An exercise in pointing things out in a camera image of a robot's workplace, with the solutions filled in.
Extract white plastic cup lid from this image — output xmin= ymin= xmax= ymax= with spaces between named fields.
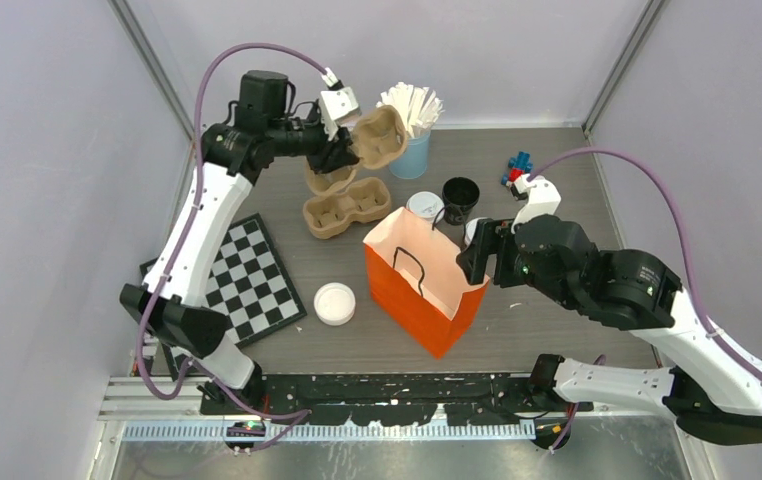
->
xmin=463 ymin=217 xmax=487 ymax=247

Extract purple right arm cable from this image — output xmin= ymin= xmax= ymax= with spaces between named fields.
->
xmin=526 ymin=146 xmax=762 ymax=420

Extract black white checkerboard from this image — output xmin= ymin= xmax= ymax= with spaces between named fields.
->
xmin=139 ymin=213 xmax=308 ymax=382

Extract orange paper takeout bag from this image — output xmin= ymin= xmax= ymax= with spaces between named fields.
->
xmin=363 ymin=207 xmax=490 ymax=359

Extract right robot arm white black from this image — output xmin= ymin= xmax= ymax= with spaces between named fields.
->
xmin=456 ymin=215 xmax=762 ymax=446

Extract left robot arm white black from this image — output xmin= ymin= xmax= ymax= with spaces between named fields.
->
xmin=119 ymin=68 xmax=360 ymax=414

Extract brown cardboard cup carrier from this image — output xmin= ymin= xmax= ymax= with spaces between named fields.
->
xmin=302 ymin=177 xmax=392 ymax=240

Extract blue red toy blocks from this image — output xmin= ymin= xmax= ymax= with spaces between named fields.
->
xmin=501 ymin=151 xmax=534 ymax=187

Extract blue cylindrical holder cup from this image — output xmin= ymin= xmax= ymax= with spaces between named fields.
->
xmin=388 ymin=132 xmax=431 ymax=180

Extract single brown cup carrier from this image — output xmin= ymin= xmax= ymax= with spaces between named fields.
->
xmin=304 ymin=105 xmax=409 ymax=197

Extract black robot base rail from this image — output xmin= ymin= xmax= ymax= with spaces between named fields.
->
xmin=247 ymin=372 xmax=570 ymax=427

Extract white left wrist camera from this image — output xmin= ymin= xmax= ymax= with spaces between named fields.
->
xmin=319 ymin=68 xmax=362 ymax=141

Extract stack of white lids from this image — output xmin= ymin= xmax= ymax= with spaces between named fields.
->
xmin=313 ymin=282 xmax=356 ymax=327

